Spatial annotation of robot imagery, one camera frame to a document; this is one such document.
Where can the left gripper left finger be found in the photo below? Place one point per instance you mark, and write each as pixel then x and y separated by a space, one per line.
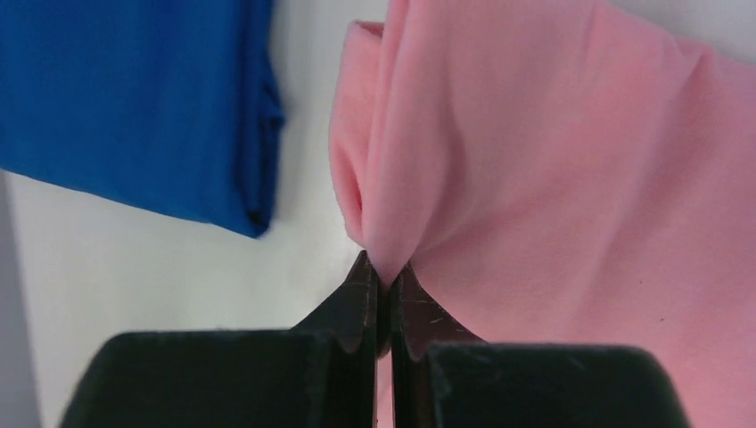
pixel 319 373

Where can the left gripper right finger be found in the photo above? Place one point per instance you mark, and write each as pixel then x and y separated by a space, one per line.
pixel 446 376

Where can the light pink t-shirt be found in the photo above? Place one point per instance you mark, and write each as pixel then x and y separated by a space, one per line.
pixel 560 171

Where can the folded blue t-shirt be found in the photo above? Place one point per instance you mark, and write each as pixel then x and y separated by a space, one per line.
pixel 167 106

